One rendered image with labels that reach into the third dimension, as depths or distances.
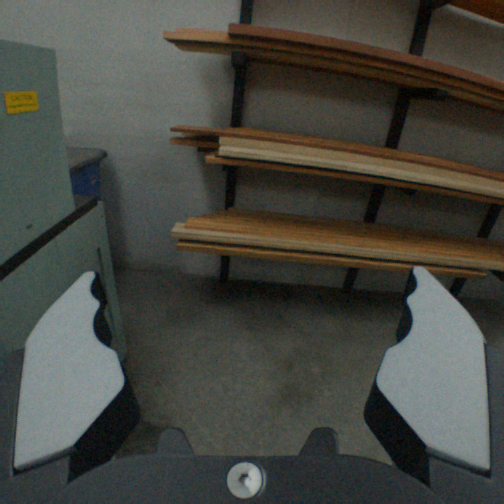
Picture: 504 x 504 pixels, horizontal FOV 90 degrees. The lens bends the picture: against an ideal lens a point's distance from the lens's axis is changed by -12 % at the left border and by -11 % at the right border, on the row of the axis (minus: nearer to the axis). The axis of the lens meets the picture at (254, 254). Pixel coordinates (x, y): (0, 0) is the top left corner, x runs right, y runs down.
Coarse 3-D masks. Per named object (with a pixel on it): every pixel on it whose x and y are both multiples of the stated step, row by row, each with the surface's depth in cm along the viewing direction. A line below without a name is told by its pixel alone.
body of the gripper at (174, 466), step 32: (160, 448) 5; (320, 448) 5; (96, 480) 4; (128, 480) 4; (160, 480) 4; (192, 480) 4; (224, 480) 4; (256, 480) 4; (288, 480) 4; (320, 480) 4; (352, 480) 4; (384, 480) 4; (416, 480) 4
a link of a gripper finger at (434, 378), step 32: (416, 288) 10; (416, 320) 8; (448, 320) 8; (416, 352) 7; (448, 352) 7; (480, 352) 7; (384, 384) 6; (416, 384) 6; (448, 384) 6; (480, 384) 6; (384, 416) 6; (416, 416) 6; (448, 416) 5; (480, 416) 5; (384, 448) 6; (416, 448) 5; (448, 448) 5; (480, 448) 5
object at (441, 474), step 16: (496, 352) 7; (496, 368) 6; (496, 384) 6; (496, 400) 6; (496, 416) 5; (496, 432) 5; (496, 448) 5; (416, 464) 5; (432, 464) 5; (448, 464) 5; (496, 464) 4; (432, 480) 4; (448, 480) 4; (464, 480) 4; (480, 480) 4; (496, 480) 4; (448, 496) 4; (464, 496) 4; (480, 496) 4; (496, 496) 4
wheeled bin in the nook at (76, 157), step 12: (72, 156) 140; (84, 156) 145; (96, 156) 154; (72, 168) 129; (84, 168) 144; (96, 168) 164; (72, 180) 138; (84, 180) 151; (96, 180) 167; (72, 192) 140; (84, 192) 154; (96, 192) 170
